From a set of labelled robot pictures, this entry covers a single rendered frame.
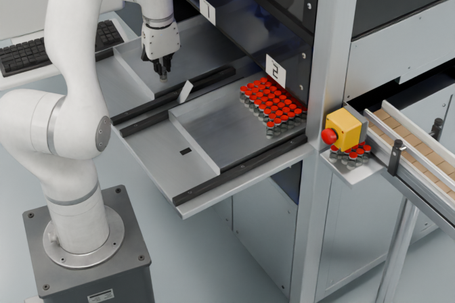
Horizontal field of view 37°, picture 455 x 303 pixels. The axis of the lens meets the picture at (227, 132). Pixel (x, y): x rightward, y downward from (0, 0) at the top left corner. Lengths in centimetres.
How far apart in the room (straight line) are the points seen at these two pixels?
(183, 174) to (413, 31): 67
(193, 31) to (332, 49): 72
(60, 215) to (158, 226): 126
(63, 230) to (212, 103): 60
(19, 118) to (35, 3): 103
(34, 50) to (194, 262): 99
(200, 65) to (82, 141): 79
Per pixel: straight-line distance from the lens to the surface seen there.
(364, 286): 259
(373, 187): 211
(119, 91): 196
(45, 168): 142
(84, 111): 130
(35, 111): 133
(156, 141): 180
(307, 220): 199
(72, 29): 133
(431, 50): 186
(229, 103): 189
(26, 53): 226
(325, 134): 163
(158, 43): 185
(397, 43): 172
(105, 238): 160
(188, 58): 205
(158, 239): 269
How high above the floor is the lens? 214
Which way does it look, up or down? 44 degrees down
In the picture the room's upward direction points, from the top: 1 degrees counter-clockwise
